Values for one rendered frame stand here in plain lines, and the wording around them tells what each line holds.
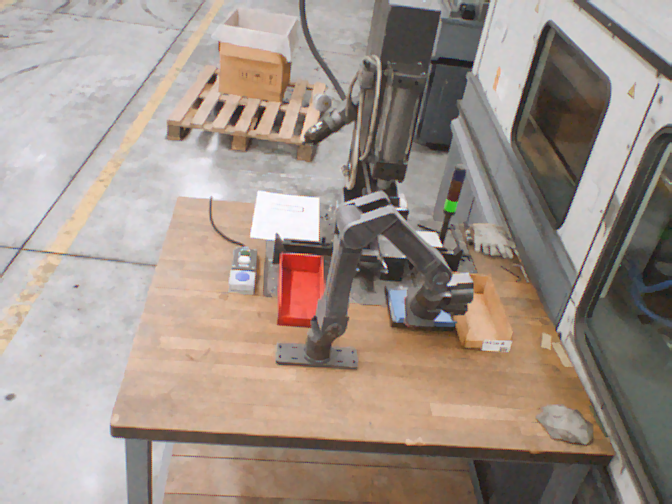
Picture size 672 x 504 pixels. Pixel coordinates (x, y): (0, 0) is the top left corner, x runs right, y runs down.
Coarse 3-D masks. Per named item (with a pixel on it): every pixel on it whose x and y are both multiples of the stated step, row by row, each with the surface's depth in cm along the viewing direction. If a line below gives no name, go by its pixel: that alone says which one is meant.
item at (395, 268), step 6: (360, 258) 192; (366, 258) 192; (372, 258) 192; (390, 264) 193; (396, 264) 193; (402, 264) 193; (378, 270) 199; (390, 270) 194; (396, 270) 195; (402, 270) 195; (354, 276) 195; (384, 276) 196; (390, 276) 196; (396, 276) 196; (402, 276) 196
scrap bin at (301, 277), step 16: (288, 256) 190; (304, 256) 191; (320, 256) 191; (288, 272) 192; (304, 272) 193; (320, 272) 189; (288, 288) 186; (304, 288) 187; (320, 288) 185; (288, 304) 180; (304, 304) 181; (288, 320) 172; (304, 320) 172
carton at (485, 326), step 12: (480, 276) 193; (480, 288) 196; (492, 288) 190; (480, 300) 194; (492, 300) 189; (468, 312) 188; (480, 312) 189; (492, 312) 188; (504, 312) 180; (456, 324) 182; (468, 324) 173; (480, 324) 185; (492, 324) 185; (504, 324) 178; (468, 336) 179; (480, 336) 180; (492, 336) 181; (504, 336) 178; (468, 348) 176; (480, 348) 176; (492, 348) 176; (504, 348) 176
